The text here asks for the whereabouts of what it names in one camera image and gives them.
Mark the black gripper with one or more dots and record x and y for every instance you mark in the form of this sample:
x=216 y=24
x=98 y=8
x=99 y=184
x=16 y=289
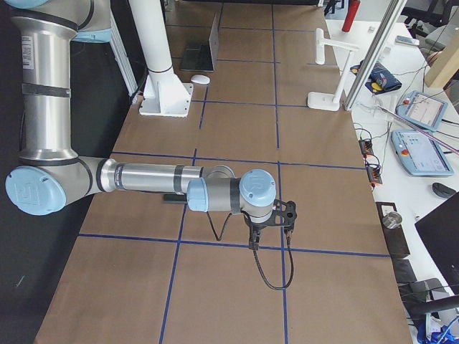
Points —
x=254 y=228

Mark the grey laptop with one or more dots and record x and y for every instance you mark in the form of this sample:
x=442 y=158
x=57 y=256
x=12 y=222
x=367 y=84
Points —
x=202 y=56

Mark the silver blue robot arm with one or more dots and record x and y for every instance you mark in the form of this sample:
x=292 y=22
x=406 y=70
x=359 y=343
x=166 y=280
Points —
x=52 y=175

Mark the black computer mouse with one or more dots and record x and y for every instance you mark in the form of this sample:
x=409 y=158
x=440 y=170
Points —
x=443 y=191

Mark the white computer mouse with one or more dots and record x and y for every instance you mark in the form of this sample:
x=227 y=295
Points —
x=200 y=79

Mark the orange black electronics board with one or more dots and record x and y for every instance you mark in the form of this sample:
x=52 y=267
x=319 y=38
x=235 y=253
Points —
x=372 y=164

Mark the metal cup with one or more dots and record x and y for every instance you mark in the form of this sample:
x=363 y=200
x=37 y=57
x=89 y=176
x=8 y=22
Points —
x=391 y=220

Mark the black flat pad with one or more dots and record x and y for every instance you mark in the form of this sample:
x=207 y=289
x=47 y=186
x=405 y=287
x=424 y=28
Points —
x=172 y=198

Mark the near teach pendant tablet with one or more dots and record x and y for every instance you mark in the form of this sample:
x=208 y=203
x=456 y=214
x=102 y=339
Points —
x=419 y=155

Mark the teach pendant tablet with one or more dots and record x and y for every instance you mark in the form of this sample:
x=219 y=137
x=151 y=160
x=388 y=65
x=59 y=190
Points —
x=419 y=155
x=422 y=110

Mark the black monitor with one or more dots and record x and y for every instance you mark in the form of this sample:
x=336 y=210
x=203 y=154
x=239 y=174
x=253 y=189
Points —
x=439 y=233

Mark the blue space pattern pouch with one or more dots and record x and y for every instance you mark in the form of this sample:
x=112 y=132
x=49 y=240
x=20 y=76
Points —
x=381 y=80

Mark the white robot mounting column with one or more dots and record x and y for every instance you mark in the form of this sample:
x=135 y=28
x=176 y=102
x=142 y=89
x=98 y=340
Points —
x=164 y=93

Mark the far teach pendant tablet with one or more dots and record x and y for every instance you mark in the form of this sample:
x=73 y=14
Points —
x=422 y=110

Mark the red bottle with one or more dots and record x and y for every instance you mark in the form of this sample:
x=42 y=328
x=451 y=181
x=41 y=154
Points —
x=353 y=7

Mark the aluminium frame post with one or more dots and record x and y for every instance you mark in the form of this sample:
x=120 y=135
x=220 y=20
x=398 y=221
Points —
x=389 y=19

